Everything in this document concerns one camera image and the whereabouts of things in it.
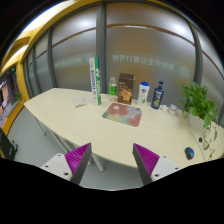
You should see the white shampoo bottle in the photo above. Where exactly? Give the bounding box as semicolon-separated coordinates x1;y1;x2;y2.
137;82;150;106

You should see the small white jar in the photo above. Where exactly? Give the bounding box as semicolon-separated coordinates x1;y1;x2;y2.
168;104;177;116

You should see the small white tissue packet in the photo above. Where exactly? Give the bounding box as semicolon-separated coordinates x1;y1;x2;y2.
73;98;87;107

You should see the dark blue shampoo bottle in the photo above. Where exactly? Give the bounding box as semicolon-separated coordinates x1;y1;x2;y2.
151;81;164;109

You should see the black blue computer mouse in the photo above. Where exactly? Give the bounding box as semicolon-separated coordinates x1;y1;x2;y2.
185;147;194;160

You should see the brown cardboard box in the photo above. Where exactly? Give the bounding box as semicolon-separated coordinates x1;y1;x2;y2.
118;73;135;104

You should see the potted green plant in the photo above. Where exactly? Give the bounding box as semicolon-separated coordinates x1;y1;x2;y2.
179;82;219;159

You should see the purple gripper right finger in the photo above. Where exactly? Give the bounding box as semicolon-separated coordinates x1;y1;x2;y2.
132;143;181;186

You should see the green plastic bottle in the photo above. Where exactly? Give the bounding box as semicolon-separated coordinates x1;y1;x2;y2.
109;77;117;96

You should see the floral mouse pad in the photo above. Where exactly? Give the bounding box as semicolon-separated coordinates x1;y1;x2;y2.
102;103;142;127

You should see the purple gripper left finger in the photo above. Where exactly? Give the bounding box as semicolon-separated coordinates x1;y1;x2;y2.
40;142;93;186

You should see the white green shuttlecock tube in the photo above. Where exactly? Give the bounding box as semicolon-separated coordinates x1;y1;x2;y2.
89;57;101;105

